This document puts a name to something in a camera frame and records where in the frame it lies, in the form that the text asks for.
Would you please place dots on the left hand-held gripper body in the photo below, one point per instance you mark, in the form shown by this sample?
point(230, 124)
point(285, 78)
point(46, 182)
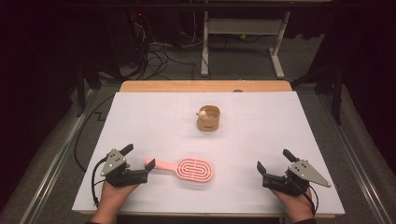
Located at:
point(113, 163)

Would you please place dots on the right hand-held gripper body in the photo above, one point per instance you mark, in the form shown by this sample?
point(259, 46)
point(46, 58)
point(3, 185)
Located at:
point(305, 172)

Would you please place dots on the pink hairbrush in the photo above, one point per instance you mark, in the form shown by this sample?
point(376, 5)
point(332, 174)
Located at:
point(168, 166)

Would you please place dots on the person's right hand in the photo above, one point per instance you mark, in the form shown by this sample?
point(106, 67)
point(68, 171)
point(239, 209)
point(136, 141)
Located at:
point(299, 207)

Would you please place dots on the person's left hand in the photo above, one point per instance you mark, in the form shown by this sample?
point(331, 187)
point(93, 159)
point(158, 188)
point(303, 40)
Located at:
point(110, 199)

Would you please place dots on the white board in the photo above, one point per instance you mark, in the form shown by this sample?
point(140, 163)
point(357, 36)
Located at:
point(155, 124)

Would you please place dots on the black stand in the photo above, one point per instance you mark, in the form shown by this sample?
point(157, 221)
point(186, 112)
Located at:
point(336, 99)
point(81, 90)

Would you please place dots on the small pale figurine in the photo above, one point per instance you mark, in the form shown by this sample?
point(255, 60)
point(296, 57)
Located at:
point(203, 114)

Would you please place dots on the wooden table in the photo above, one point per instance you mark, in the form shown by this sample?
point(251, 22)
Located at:
point(202, 86)

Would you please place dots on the dark equipment cabinet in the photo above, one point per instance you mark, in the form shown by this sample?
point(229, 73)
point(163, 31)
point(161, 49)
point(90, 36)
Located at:
point(127, 43)

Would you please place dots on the small yellow object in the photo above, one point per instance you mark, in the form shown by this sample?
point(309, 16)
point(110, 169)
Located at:
point(243, 36)

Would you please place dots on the white metal stand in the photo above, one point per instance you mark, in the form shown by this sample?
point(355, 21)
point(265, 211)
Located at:
point(243, 26)

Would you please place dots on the aluminium rail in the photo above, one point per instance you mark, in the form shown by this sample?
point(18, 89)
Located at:
point(53, 165)
point(355, 161)

